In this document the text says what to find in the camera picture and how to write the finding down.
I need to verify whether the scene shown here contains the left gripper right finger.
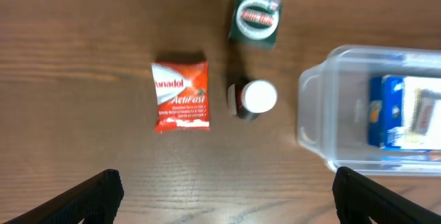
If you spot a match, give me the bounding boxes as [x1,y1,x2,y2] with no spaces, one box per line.
[332,167,440,224]

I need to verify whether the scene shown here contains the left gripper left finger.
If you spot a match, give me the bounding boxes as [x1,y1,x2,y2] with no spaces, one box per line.
[6,169,124,224]

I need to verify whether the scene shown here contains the blue medicine box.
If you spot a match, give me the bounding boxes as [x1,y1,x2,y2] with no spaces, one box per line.
[367,74,440,151]

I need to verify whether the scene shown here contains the dark bottle white cap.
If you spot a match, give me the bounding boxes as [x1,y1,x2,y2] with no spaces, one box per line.
[227,77,278,121]

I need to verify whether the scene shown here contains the green Zam-Buk box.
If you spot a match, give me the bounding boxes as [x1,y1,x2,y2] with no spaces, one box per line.
[228,0,283,49]

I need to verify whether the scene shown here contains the clear plastic container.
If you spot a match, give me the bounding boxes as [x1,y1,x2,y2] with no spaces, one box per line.
[298,45,440,176]

